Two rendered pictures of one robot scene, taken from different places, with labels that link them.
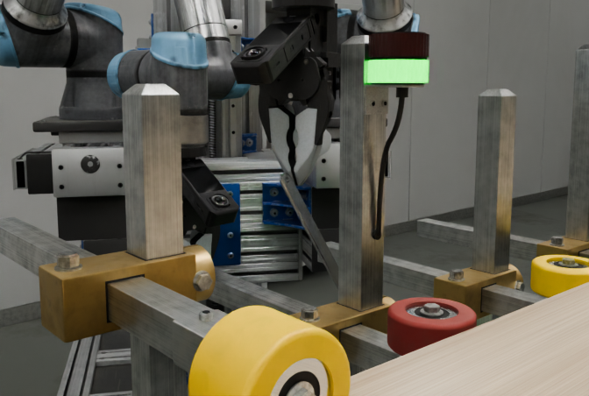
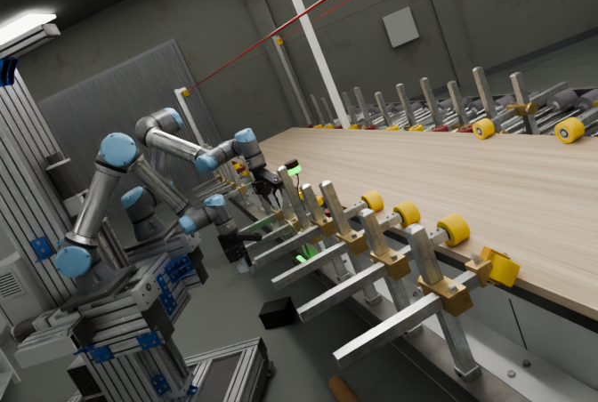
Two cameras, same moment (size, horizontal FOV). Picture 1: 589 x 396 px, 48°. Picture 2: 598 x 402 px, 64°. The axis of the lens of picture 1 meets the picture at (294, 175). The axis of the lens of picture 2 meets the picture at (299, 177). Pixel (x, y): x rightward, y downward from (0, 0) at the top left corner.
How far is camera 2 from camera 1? 173 cm
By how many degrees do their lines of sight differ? 63
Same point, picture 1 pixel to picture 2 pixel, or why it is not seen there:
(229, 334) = (369, 196)
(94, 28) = not seen: hidden behind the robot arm
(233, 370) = (376, 196)
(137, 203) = (316, 207)
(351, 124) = (290, 187)
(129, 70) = (201, 218)
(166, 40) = (219, 198)
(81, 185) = (150, 297)
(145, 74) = (213, 214)
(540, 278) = not seen: hidden behind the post
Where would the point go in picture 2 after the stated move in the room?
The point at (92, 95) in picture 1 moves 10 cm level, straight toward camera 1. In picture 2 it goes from (106, 269) to (128, 261)
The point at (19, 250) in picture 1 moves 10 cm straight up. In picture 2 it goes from (283, 249) to (272, 224)
